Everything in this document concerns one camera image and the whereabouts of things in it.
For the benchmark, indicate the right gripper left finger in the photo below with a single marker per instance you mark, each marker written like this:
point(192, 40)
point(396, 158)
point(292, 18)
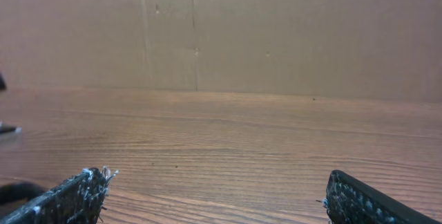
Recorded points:
point(78, 199)

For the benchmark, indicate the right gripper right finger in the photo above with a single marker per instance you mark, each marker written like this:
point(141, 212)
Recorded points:
point(351, 201)

